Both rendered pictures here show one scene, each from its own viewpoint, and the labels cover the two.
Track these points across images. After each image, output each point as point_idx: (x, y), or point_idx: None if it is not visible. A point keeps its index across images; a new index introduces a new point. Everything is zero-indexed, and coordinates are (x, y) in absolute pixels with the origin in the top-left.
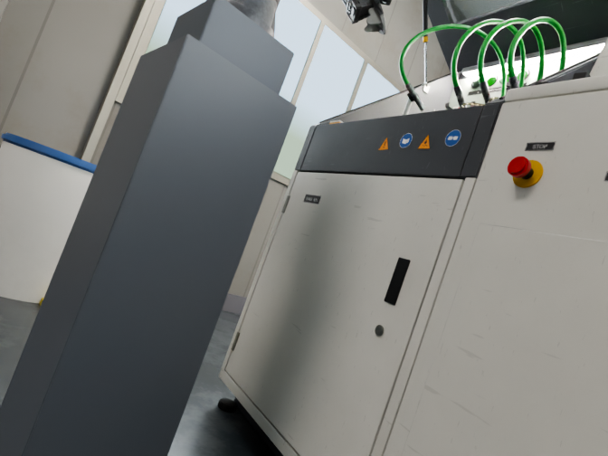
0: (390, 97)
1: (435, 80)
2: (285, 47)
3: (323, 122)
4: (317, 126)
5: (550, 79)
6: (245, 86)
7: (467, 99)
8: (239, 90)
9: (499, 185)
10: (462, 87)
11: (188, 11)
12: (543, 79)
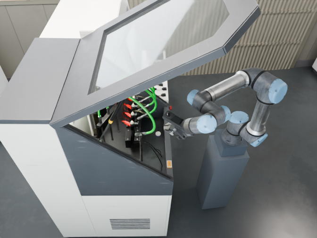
0: (128, 155)
1: (90, 134)
2: (219, 129)
3: (169, 175)
4: (172, 176)
5: (151, 90)
6: None
7: (74, 126)
8: None
9: None
10: (70, 124)
11: (245, 140)
12: (152, 92)
